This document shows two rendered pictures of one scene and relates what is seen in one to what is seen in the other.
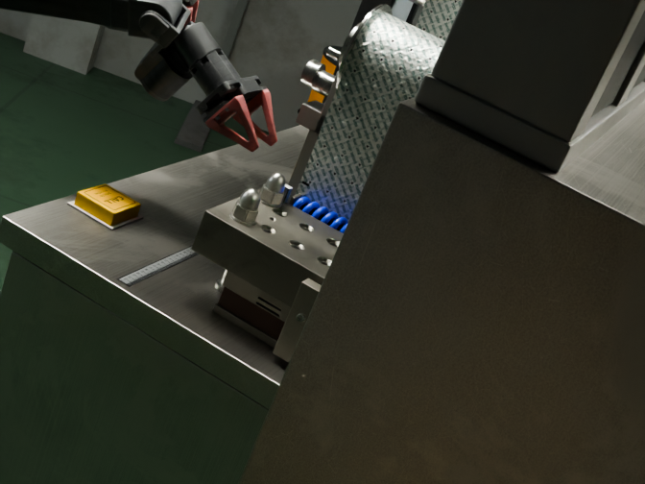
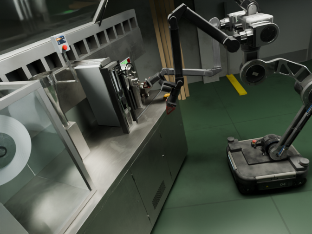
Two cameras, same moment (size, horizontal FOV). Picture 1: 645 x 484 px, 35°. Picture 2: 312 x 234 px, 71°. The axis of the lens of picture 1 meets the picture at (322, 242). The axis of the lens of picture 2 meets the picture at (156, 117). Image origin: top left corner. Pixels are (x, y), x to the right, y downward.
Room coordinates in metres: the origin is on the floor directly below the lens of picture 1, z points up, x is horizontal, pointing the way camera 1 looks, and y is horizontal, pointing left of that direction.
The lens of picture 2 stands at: (3.25, 0.67, 1.83)
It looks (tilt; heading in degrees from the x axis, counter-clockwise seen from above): 30 degrees down; 196
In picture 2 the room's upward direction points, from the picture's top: 15 degrees counter-clockwise
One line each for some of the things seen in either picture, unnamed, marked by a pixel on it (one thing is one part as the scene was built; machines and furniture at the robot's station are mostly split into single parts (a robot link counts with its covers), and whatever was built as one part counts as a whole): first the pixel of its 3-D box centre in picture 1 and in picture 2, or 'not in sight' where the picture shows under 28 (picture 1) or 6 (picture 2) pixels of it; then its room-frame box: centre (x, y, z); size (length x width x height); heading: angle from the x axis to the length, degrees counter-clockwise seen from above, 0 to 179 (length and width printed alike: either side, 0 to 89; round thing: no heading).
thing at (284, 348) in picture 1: (322, 335); not in sight; (1.15, -0.05, 0.97); 0.10 x 0.03 x 0.11; 73
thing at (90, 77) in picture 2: not in sight; (95, 97); (1.74, -0.20, 1.17); 0.34 x 0.05 x 0.54; 73
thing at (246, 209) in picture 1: (248, 204); not in sight; (1.25, 0.11, 1.05); 0.04 x 0.04 x 0.04
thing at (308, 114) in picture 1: (304, 158); (137, 93); (1.51, 0.07, 1.05); 0.06 x 0.05 x 0.31; 73
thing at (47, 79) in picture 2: not in sight; (43, 80); (2.12, -0.26, 1.50); 0.14 x 0.14 x 0.06
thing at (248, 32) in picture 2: not in sight; (246, 37); (1.83, 0.94, 1.45); 0.09 x 0.08 x 0.12; 7
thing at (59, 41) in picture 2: not in sight; (61, 43); (1.99, -0.14, 1.66); 0.07 x 0.07 x 0.10; 61
